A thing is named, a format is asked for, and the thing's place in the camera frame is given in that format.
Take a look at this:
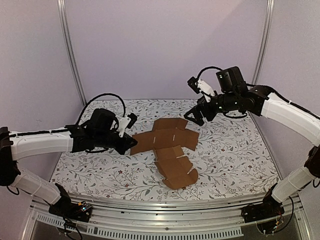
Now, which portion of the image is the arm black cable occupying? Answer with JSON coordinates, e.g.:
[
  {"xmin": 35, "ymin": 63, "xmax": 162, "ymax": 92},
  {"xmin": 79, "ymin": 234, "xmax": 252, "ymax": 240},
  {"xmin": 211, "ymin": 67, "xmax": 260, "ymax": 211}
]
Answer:
[
  {"xmin": 196, "ymin": 65, "xmax": 225, "ymax": 81},
  {"xmin": 74, "ymin": 92, "xmax": 126, "ymax": 126}
]

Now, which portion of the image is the right aluminium frame post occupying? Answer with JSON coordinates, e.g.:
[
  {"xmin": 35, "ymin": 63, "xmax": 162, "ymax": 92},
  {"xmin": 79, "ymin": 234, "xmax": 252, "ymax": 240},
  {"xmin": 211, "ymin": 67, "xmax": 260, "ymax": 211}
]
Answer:
[{"xmin": 252, "ymin": 0, "xmax": 275, "ymax": 85}]

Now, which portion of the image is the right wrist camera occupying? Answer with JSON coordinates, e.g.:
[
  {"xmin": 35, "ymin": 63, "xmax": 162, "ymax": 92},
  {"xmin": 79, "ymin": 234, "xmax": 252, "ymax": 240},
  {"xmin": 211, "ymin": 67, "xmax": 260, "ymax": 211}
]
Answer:
[{"xmin": 187, "ymin": 76, "xmax": 217, "ymax": 103}]

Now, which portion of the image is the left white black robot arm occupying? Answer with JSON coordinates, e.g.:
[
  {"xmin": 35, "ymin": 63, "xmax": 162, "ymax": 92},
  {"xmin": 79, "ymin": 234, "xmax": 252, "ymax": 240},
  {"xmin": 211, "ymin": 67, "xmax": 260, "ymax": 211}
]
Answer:
[{"xmin": 0, "ymin": 108, "xmax": 138, "ymax": 217}]

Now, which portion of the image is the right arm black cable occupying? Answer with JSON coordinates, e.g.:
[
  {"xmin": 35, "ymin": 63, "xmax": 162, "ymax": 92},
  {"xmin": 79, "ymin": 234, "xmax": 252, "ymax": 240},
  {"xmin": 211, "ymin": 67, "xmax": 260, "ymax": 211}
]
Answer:
[{"xmin": 196, "ymin": 65, "xmax": 225, "ymax": 81}]

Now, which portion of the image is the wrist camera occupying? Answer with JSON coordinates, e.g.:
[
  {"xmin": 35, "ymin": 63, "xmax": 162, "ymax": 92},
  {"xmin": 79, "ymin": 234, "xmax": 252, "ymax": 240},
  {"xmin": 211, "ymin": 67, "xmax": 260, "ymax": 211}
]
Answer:
[
  {"xmin": 118, "ymin": 113, "xmax": 138, "ymax": 138},
  {"xmin": 187, "ymin": 76, "xmax": 217, "ymax": 103}
]

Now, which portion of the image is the left aluminium frame post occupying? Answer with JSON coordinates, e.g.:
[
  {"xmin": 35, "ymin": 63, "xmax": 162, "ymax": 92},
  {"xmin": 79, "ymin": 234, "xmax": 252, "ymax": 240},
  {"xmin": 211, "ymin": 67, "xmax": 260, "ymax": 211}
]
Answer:
[{"xmin": 57, "ymin": 0, "xmax": 87, "ymax": 106}]

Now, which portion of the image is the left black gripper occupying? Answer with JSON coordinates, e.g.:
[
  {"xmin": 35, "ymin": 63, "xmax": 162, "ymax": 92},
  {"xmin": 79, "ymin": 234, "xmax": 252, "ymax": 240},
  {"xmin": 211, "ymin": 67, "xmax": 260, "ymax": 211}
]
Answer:
[{"xmin": 94, "ymin": 132, "xmax": 138, "ymax": 156}]

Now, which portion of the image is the front aluminium rail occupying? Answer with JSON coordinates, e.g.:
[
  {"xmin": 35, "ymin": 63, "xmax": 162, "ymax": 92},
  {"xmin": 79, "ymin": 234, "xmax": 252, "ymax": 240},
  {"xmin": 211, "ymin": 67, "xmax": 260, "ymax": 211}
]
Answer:
[{"xmin": 21, "ymin": 194, "xmax": 311, "ymax": 240}]

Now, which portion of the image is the aluminium frame post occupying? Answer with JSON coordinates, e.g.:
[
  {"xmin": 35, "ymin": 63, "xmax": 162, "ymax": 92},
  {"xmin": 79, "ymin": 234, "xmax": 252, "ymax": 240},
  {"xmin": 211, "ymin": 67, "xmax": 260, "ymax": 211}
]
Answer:
[
  {"xmin": 252, "ymin": 0, "xmax": 275, "ymax": 85},
  {"xmin": 57, "ymin": 0, "xmax": 87, "ymax": 106}
]

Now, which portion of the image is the brown cardboard box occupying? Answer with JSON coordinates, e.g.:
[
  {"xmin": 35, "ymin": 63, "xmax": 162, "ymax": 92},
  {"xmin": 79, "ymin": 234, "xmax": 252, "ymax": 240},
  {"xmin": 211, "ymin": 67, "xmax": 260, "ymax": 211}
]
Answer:
[{"xmin": 130, "ymin": 117, "xmax": 199, "ymax": 190}]

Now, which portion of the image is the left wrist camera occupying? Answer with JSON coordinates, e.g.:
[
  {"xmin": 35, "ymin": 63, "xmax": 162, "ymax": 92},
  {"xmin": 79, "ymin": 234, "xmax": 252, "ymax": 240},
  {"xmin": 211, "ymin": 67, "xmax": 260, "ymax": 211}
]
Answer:
[{"xmin": 118, "ymin": 113, "xmax": 138, "ymax": 138}]

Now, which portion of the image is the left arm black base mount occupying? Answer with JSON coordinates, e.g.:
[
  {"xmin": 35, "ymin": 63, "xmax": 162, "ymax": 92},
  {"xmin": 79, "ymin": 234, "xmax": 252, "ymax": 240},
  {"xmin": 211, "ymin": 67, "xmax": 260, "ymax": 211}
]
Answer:
[{"xmin": 48, "ymin": 183, "xmax": 93, "ymax": 223}]

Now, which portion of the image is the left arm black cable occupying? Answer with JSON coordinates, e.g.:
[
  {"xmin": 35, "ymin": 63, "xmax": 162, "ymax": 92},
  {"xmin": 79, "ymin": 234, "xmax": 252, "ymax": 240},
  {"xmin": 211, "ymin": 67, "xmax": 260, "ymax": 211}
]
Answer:
[{"xmin": 74, "ymin": 92, "xmax": 126, "ymax": 126}]

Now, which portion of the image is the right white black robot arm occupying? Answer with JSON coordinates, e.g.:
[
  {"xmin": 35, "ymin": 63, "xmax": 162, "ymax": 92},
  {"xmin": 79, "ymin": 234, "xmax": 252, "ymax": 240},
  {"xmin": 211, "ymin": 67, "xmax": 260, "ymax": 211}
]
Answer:
[{"xmin": 184, "ymin": 66, "xmax": 320, "ymax": 218}]

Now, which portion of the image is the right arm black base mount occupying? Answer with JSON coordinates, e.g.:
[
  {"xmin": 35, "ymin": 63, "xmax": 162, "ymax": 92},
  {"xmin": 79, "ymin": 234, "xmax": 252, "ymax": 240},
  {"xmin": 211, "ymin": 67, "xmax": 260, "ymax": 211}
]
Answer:
[{"xmin": 241, "ymin": 189, "xmax": 285, "ymax": 223}]

